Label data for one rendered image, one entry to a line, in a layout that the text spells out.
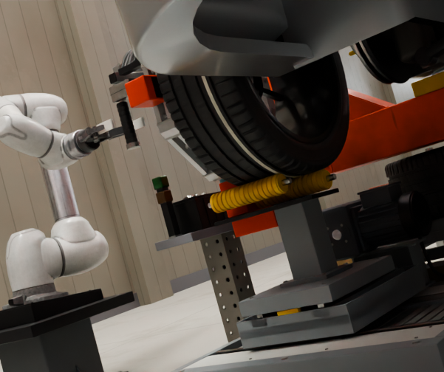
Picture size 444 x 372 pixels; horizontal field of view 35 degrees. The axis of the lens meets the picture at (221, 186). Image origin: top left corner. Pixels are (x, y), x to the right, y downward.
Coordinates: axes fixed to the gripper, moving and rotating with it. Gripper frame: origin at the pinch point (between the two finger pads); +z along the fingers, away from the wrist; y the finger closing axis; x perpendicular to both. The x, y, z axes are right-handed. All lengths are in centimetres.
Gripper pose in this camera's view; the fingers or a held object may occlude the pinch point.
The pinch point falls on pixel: (126, 123)
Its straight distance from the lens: 221.3
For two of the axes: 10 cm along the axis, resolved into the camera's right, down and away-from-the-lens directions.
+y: -6.0, 1.1, -7.9
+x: -2.7, -9.6, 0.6
